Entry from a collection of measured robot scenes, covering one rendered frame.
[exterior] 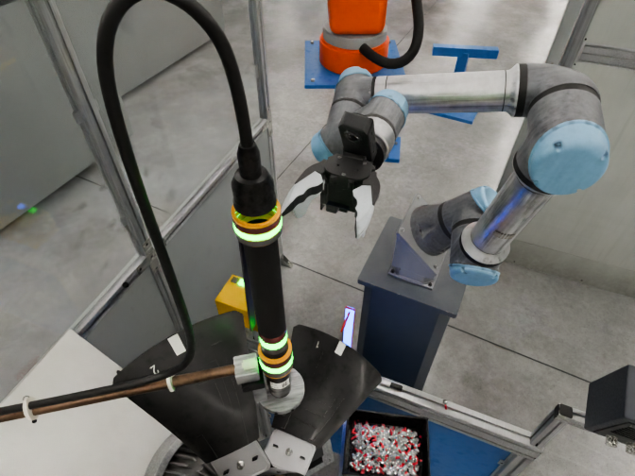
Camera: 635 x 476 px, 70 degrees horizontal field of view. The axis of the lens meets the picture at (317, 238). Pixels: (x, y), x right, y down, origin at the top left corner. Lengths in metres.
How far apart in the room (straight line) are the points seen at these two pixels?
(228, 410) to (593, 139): 0.73
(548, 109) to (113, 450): 0.98
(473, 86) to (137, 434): 0.92
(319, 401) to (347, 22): 3.73
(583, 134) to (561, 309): 2.10
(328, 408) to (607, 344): 2.07
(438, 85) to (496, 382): 1.79
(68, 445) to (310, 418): 0.43
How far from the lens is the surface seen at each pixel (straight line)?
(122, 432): 1.01
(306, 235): 2.87
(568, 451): 2.45
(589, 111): 0.87
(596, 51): 2.21
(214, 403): 0.82
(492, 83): 0.93
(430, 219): 1.28
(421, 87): 0.93
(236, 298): 1.26
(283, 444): 0.96
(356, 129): 0.64
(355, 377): 1.02
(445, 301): 1.38
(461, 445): 1.56
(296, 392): 0.68
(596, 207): 2.63
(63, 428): 0.97
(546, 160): 0.82
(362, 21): 4.36
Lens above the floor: 2.09
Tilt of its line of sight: 47 degrees down
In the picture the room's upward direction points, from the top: straight up
